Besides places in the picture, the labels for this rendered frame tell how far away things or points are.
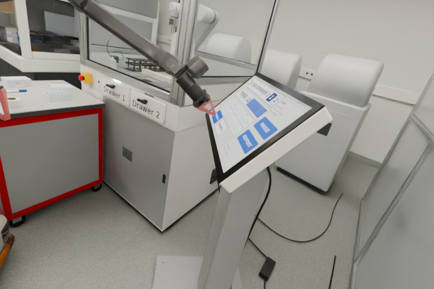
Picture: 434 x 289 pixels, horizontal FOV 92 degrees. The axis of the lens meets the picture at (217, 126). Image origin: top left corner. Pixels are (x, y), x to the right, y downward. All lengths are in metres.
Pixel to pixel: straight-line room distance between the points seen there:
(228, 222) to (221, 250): 0.16
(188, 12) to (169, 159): 0.76
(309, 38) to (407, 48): 1.30
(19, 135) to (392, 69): 4.08
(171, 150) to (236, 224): 0.54
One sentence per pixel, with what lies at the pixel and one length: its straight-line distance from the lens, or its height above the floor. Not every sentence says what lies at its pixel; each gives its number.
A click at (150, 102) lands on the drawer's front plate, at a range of 1.23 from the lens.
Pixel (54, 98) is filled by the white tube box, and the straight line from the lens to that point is 1.61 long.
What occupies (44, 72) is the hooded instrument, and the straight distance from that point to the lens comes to 2.23.
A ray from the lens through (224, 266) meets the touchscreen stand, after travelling 1.11.
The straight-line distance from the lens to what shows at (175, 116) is 1.12.
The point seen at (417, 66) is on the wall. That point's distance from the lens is 3.96.
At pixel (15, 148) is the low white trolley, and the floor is 0.55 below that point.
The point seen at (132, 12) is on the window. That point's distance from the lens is 1.40.
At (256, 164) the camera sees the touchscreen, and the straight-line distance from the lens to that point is 0.53.
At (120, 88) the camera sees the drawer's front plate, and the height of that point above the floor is 0.91.
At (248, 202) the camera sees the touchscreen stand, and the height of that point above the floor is 0.75.
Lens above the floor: 1.28
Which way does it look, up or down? 21 degrees down
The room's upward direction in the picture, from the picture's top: 12 degrees clockwise
